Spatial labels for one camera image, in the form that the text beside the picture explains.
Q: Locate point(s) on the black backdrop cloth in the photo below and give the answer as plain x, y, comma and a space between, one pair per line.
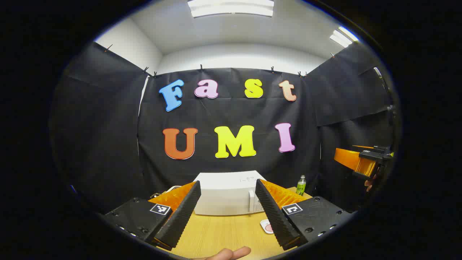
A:
108, 126

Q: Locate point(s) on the white plate with pink food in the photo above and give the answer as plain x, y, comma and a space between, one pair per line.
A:
266, 227

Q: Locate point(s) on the white microwave oven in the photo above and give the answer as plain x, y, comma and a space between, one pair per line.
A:
223, 195

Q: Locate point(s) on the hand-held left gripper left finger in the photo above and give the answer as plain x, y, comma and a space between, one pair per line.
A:
184, 213

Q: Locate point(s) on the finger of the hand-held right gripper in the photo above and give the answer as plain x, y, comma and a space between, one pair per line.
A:
348, 159

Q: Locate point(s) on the ceiling light panel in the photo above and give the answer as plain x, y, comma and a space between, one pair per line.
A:
343, 36
231, 8

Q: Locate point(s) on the green drink bottle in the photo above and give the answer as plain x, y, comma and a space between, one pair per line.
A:
301, 187

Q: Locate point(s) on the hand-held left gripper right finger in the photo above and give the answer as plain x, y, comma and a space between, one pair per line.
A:
274, 216

